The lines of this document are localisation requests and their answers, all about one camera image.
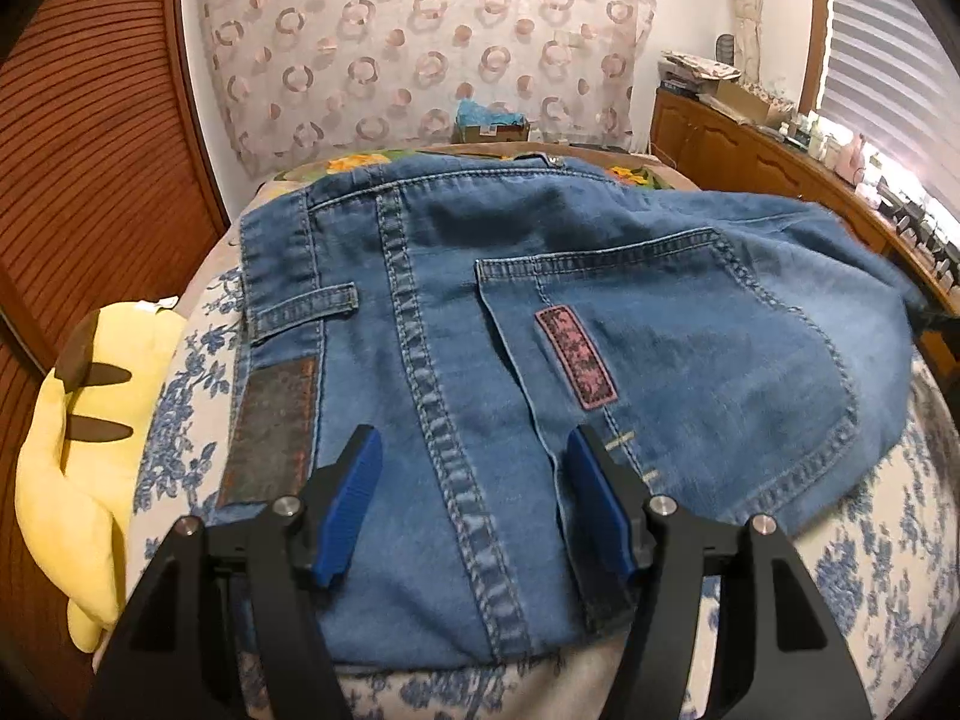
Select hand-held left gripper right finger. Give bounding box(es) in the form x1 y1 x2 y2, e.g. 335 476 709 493
564 424 875 720

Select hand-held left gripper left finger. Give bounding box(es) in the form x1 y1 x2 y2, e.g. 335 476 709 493
86 424 385 720

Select blue denim pants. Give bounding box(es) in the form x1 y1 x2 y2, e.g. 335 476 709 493
216 150 927 672

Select white blue floral blanket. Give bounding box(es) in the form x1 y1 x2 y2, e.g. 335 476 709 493
94 191 960 720

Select yellow plush toy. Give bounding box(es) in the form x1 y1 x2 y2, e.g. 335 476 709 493
15 298 188 653

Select colourful flower print blanket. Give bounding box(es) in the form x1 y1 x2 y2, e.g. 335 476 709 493
274 145 695 192

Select wooden cabinet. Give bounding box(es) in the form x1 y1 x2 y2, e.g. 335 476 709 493
649 86 960 391

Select small cardboard box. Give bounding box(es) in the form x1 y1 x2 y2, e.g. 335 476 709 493
452 116 532 146

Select blue fuzzy cloth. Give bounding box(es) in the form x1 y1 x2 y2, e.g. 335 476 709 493
457 99 527 128

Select row of small bottles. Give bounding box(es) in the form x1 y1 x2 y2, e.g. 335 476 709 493
778 111 842 166

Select row of dark bottles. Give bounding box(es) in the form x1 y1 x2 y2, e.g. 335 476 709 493
872 171 960 295

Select pink bottle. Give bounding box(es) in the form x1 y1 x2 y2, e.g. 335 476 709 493
835 133 865 182

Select open cardboard box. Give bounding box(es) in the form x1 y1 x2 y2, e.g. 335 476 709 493
712 79 790 126

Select stack of papers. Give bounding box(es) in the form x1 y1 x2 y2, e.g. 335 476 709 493
658 50 745 96

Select sheer circle pattern curtain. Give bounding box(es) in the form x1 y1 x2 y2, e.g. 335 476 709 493
196 0 661 181

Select white lace curtain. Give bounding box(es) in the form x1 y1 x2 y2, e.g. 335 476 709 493
731 0 812 85

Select white window blind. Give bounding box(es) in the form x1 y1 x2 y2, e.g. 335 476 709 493
821 0 960 188

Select wooden window frame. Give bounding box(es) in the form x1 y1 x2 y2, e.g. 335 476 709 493
797 0 835 119

